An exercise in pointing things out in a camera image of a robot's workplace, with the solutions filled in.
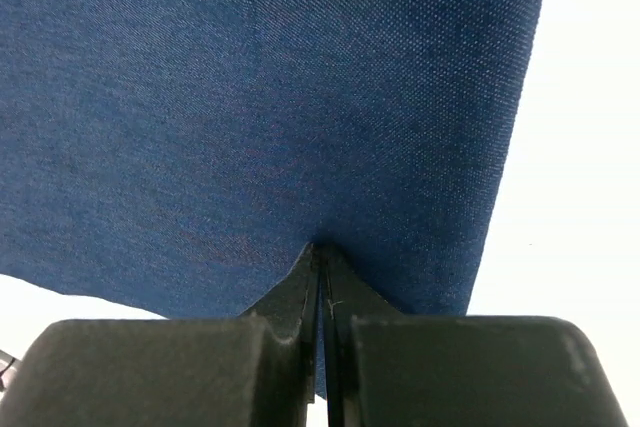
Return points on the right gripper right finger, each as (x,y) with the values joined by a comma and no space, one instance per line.
(387,368)

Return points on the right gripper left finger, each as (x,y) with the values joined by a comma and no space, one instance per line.
(256,369)

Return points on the dark blue denim trousers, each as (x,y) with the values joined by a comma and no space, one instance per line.
(176,155)

